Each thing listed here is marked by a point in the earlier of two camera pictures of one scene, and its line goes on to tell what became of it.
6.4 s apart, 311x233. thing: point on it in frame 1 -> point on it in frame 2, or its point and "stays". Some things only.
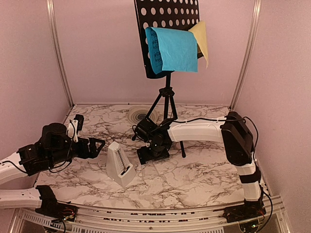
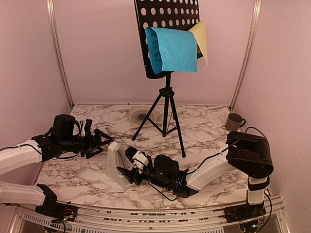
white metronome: [118, 167] stays
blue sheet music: [172, 49] stays
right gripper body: [154, 153] -> [138, 180]
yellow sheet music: [199, 32] stays
